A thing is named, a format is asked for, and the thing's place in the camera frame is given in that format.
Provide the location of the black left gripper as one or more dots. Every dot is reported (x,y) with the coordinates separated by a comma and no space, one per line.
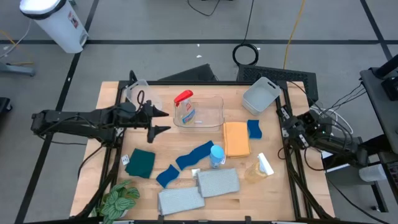
(143,118)

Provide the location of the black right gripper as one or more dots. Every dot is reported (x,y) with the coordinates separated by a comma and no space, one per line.
(295,127)

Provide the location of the red-trigger glass cleaner spray bottle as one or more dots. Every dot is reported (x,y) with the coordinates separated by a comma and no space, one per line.
(186,112)

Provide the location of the blue scouring sponge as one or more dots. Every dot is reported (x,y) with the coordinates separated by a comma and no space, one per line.
(186,160)
(254,129)
(167,176)

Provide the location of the dark green cloth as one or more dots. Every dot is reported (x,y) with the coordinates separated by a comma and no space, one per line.
(140,163)

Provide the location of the orange cloth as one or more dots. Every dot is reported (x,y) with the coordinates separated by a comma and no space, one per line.
(236,140)

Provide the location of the amber spray bottle white trigger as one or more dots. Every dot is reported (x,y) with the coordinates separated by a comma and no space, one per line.
(255,172)

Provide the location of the light blue air freshener bottle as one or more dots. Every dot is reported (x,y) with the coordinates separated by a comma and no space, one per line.
(217,153)

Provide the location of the grey waffle towel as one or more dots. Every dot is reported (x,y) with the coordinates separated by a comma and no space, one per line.
(217,182)
(180,200)

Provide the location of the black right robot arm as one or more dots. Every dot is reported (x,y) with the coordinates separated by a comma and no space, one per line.
(335,144)

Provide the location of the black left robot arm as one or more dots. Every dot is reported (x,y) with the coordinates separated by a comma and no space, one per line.
(77,119)

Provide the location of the frosted translucent plastic bin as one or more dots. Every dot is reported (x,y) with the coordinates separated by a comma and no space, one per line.
(132,93)

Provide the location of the clear plastic bin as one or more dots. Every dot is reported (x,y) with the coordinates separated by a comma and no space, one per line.
(211,118)

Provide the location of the black perforated panel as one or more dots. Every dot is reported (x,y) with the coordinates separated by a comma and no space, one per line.
(280,74)

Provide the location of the black slanted panel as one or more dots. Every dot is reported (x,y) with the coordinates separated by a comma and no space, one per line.
(196,74)

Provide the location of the black equipment stand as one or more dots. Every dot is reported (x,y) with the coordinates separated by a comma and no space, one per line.
(357,161)

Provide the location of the dark grey cart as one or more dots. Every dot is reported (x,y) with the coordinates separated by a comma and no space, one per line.
(379,102)

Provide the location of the white cylindrical roll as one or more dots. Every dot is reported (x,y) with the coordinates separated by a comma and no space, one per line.
(373,173)

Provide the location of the green potted plant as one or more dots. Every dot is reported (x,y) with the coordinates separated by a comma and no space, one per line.
(116,202)

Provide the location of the black box device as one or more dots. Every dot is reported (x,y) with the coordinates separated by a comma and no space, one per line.
(390,88)

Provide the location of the white trash can black rim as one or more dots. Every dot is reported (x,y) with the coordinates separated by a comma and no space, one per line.
(59,25)

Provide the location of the grey metal floor leg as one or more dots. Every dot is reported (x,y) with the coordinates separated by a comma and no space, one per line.
(18,69)

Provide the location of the black chair part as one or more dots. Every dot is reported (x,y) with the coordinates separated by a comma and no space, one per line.
(4,107)

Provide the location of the black aluminium table frame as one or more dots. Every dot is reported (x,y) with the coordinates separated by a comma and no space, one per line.
(199,83)

